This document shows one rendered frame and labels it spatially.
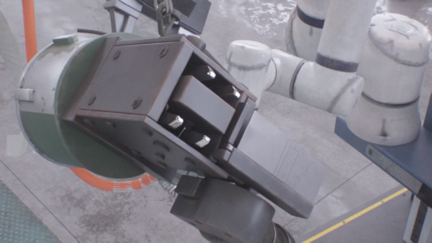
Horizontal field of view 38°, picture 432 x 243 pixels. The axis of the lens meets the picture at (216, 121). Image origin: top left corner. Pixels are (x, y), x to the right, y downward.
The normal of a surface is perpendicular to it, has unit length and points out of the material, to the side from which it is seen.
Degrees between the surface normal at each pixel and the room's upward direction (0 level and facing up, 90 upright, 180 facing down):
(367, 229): 0
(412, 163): 0
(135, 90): 43
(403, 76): 90
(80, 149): 65
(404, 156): 0
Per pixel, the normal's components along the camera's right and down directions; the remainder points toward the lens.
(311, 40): -0.56, 0.62
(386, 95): -0.40, 0.55
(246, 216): 0.38, -0.11
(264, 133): 0.62, 0.06
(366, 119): -0.69, 0.07
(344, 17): -0.41, 0.22
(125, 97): -0.66, -0.50
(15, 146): -0.79, -0.11
